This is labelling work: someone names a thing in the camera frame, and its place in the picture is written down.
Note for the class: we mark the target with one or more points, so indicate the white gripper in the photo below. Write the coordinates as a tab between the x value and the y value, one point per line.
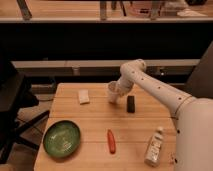
123	87

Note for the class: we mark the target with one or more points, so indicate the green round plate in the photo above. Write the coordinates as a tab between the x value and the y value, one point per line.
62	139

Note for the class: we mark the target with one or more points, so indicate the white plastic bottle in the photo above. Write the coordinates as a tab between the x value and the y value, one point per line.
153	151

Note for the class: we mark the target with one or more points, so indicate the black office chair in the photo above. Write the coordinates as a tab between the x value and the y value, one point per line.
14	94

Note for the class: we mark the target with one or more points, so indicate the dark chair back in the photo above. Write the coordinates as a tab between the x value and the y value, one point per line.
200	82

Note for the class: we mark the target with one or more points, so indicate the black rectangular block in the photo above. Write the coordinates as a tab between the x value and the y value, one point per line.
130	104

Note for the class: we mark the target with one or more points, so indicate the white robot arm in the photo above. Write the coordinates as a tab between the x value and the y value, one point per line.
194	116

